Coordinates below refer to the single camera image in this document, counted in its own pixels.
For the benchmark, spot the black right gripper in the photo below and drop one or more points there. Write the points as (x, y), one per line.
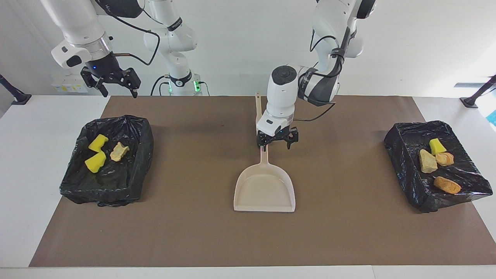
(106, 71)

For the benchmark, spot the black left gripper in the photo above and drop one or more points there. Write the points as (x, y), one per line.
(277, 135)

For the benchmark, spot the beige brush black bristles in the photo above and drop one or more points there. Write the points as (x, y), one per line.
(258, 106)

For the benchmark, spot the beige plastic dustpan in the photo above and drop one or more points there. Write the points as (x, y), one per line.
(265, 190)

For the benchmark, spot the yellow sponge piece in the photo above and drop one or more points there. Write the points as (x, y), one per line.
(95, 162)
(98, 142)

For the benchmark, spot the striped bread slice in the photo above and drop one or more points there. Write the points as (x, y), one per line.
(445, 158)
(427, 161)

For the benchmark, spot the small yellow green sponge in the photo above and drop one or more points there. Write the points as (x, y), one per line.
(437, 146)

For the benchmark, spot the golden brown bread roll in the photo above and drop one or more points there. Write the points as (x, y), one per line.
(446, 185)

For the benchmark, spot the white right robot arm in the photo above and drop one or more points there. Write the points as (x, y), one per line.
(77, 27)

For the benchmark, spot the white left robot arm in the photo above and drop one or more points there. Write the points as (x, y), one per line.
(286, 89)

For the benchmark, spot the bin with black bag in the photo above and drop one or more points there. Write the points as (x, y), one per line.
(410, 135)
(124, 182)

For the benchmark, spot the brown paper table mat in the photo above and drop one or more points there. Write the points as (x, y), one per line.
(248, 240)

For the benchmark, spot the black stand pole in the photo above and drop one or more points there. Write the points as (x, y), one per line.
(13, 93)
(478, 93)

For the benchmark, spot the grey window ledge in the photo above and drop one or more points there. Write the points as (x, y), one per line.
(469, 84)

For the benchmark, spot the turquoise object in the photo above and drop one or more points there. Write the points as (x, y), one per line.
(493, 116)

